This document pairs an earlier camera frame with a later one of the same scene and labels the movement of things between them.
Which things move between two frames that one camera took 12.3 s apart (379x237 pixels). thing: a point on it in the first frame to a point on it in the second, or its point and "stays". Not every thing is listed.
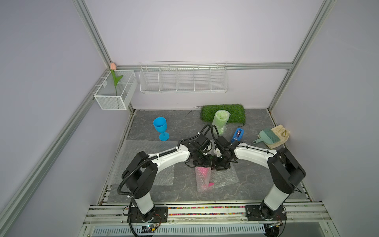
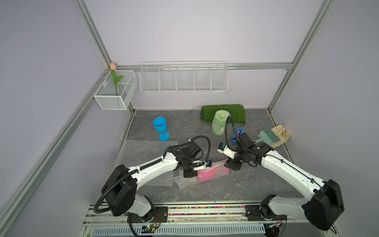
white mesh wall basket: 109,97 stays
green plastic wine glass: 220,120 stays
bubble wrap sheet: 224,177 to 219,169
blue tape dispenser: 238,135 stays
